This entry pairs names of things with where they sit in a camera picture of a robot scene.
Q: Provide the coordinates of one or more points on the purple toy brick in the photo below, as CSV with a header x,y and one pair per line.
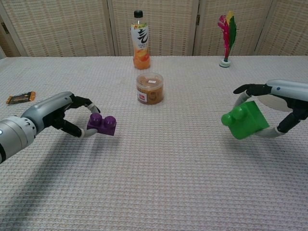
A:
x,y
106,127

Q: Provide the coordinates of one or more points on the white woven tablecloth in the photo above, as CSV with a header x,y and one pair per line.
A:
x,y
156,180

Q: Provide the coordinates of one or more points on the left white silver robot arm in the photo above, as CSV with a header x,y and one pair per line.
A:
x,y
12,137

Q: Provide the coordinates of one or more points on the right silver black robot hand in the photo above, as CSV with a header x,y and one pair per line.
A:
x,y
293,92

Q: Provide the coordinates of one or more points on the beige woven folding screen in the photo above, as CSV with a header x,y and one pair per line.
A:
x,y
60,29

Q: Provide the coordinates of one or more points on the green and purple toy block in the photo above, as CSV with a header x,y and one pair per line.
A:
x,y
247,122

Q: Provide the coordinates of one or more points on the brown orange candy bar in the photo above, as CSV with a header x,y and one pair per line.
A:
x,y
20,98

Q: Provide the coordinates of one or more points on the colourful feather shuttlecock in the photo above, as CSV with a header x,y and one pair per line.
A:
x,y
226,63

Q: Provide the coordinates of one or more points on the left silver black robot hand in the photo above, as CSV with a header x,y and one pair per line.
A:
x,y
48,108

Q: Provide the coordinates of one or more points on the orange drink bottle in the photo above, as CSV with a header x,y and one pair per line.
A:
x,y
140,48

